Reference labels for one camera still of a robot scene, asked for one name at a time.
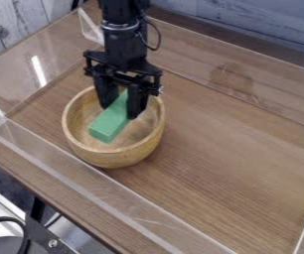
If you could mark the clear acrylic corner bracket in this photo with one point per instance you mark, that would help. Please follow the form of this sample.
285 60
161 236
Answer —
91 31

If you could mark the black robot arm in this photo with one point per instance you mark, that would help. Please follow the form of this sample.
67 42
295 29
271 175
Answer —
122 13

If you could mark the black table leg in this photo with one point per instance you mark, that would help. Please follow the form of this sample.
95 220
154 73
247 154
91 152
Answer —
38 210

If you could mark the brown wooden bowl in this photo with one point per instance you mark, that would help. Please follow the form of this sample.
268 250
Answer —
136 142

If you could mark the black metal bracket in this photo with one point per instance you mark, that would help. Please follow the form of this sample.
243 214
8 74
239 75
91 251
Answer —
43 241

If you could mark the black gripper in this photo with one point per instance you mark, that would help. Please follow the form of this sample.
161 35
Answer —
122 63

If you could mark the green rectangular block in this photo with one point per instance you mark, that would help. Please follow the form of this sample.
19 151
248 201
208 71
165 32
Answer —
111 120

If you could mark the clear acrylic tray wall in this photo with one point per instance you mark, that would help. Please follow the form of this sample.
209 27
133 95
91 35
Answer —
220 190

